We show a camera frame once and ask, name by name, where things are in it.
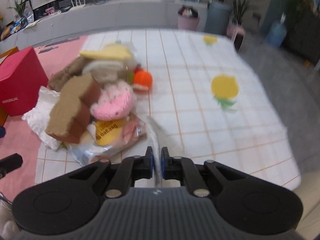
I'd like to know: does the grey-blue trash can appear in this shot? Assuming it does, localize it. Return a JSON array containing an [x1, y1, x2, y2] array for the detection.
[[204, 2, 232, 35]]

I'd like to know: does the orange knitted plush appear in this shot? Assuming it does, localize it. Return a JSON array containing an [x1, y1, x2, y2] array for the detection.
[[132, 67, 153, 92]]

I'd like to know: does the red cube box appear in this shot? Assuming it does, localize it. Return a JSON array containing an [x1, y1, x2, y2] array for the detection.
[[1, 47, 48, 116]]

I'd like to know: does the blue water jug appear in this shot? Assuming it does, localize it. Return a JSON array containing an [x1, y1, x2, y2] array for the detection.
[[265, 13, 287, 48]]

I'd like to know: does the white wifi router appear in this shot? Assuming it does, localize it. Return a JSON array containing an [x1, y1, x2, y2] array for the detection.
[[66, 0, 86, 9]]

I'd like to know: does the orange cardboard box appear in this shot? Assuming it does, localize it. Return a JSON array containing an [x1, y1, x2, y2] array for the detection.
[[0, 47, 19, 126]]

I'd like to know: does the pink waste bin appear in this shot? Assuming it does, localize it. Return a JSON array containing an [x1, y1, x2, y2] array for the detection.
[[177, 5, 200, 31]]

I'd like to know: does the yellow cloth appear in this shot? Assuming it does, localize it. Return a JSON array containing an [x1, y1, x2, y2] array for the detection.
[[79, 43, 133, 61]]

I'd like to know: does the pink knitted plush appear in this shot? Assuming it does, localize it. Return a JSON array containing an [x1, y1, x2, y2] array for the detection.
[[90, 80, 137, 121]]

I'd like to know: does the brown bear-shaped sponge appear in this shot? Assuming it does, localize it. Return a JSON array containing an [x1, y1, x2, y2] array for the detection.
[[45, 73, 101, 144]]

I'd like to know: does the potted green plant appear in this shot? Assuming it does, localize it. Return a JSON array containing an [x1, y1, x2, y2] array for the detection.
[[227, 0, 250, 38]]

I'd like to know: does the brown plush toy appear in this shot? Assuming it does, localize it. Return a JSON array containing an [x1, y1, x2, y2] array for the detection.
[[48, 56, 90, 92]]

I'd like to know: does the white fluffy towel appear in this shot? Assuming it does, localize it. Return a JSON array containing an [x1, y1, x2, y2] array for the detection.
[[22, 86, 61, 151]]

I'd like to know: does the clear plastic packaged sponge bag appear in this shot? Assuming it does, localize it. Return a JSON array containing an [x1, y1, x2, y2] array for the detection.
[[67, 115, 176, 188]]

